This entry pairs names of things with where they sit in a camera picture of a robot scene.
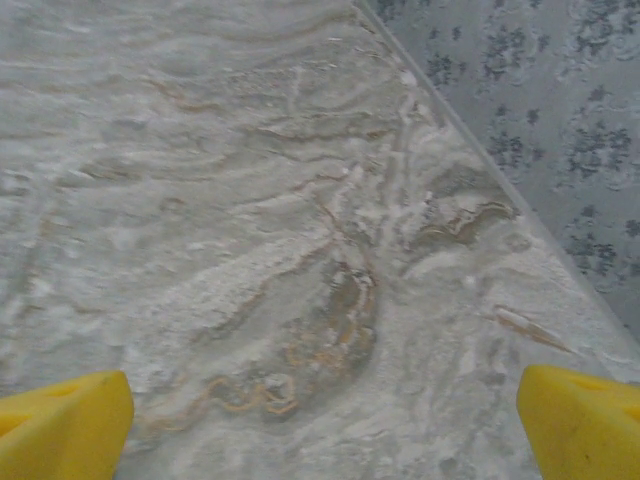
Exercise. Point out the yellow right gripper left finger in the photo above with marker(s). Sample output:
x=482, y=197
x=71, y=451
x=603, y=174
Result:
x=65, y=425

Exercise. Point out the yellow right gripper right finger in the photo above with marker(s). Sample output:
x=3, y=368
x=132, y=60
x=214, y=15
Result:
x=585, y=430

